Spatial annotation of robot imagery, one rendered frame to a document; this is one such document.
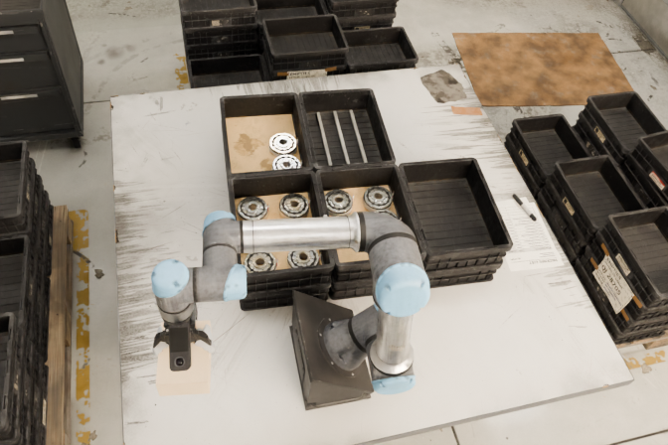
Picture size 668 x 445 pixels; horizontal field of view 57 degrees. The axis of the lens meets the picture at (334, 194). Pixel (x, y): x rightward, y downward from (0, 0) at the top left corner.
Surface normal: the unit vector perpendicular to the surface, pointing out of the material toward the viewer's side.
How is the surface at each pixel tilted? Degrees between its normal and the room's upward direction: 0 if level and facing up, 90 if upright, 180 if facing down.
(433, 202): 0
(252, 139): 0
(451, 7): 0
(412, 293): 77
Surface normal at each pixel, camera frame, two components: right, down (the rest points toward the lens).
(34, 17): 0.24, 0.77
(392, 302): 0.14, 0.63
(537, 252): 0.09, -0.62
